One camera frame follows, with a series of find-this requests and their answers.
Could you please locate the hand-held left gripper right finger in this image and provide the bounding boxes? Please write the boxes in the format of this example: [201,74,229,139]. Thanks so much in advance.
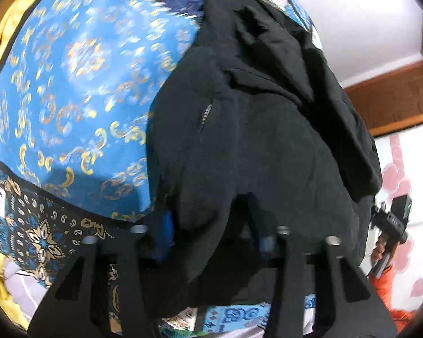
[257,226,398,338]

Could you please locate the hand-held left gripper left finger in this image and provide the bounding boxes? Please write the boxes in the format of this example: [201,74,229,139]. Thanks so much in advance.
[26,211,174,338]

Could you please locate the black zip hoodie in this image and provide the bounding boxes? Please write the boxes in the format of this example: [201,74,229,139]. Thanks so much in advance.
[141,0,383,319]

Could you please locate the person's right hand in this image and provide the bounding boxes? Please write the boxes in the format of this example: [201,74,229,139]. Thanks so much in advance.
[370,237,395,267]

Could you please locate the white sliding door pink hearts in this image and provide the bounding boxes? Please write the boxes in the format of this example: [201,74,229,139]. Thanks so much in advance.
[372,132,423,321]

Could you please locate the wooden wardrobe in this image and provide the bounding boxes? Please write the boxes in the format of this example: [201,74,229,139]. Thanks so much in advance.
[342,14,423,138]

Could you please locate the lilac striped cloth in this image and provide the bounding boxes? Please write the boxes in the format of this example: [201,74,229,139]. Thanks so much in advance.
[2,261,48,321]

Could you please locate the blue patterned patchwork blanket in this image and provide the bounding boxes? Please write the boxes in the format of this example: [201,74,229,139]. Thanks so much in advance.
[0,0,325,335]

